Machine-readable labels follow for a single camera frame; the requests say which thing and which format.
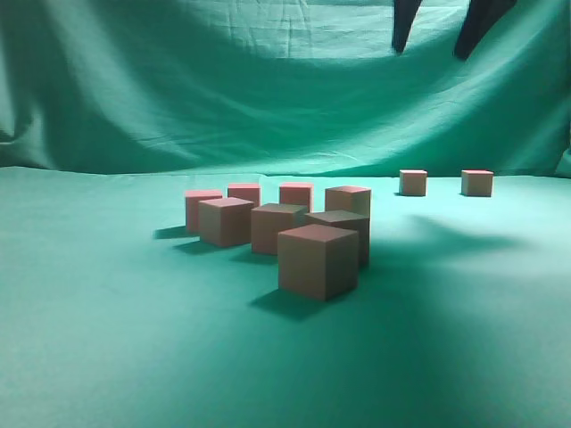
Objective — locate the green cloth backdrop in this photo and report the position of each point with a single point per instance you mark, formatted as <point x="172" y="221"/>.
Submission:
<point x="112" y="315"/>

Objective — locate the pink cube column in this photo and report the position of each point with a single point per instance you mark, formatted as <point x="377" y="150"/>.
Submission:
<point x="412" y="182"/>
<point x="225" y="222"/>
<point x="297" y="193"/>
<point x="350" y="198"/>
<point x="246" y="191"/>
<point x="268" y="220"/>
<point x="476" y="182"/>
<point x="192" y="199"/>
<point x="346" y="220"/>
<point x="318" y="262"/>

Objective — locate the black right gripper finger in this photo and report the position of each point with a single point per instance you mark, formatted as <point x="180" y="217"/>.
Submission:
<point x="481" y="16"/>
<point x="404" y="13"/>

